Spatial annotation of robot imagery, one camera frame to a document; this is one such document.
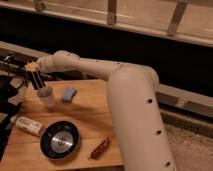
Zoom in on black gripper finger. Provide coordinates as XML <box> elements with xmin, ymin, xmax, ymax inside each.
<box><xmin>29</xmin><ymin>72</ymin><xmax>39</xmax><ymax>90</ymax></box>
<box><xmin>35</xmin><ymin>71</ymin><xmax>46</xmax><ymax>88</ymax></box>

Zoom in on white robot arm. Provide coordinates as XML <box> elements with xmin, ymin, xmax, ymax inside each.
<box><xmin>25</xmin><ymin>50</ymin><xmax>177</xmax><ymax>171</ymax></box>

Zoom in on black device at left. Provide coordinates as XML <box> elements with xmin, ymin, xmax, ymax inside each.
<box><xmin>0</xmin><ymin>75</ymin><xmax>21</xmax><ymax>160</ymax></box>

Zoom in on white rectangular box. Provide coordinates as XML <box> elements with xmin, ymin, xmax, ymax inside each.
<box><xmin>15</xmin><ymin>117</ymin><xmax>45</xmax><ymax>137</ymax></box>

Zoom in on wooden board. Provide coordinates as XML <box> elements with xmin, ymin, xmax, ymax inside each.
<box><xmin>0</xmin><ymin>80</ymin><xmax>122</xmax><ymax>171</ymax></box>

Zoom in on black bowl with metal disc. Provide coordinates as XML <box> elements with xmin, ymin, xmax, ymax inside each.
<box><xmin>40</xmin><ymin>121</ymin><xmax>80</xmax><ymax>160</ymax></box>

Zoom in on red-brown pocket knife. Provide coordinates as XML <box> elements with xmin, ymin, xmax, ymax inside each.
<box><xmin>88</xmin><ymin>137</ymin><xmax>111</xmax><ymax>159</ymax></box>

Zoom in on black cables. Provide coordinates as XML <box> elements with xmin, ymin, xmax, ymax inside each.
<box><xmin>0</xmin><ymin>53</ymin><xmax>31</xmax><ymax>89</ymax></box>

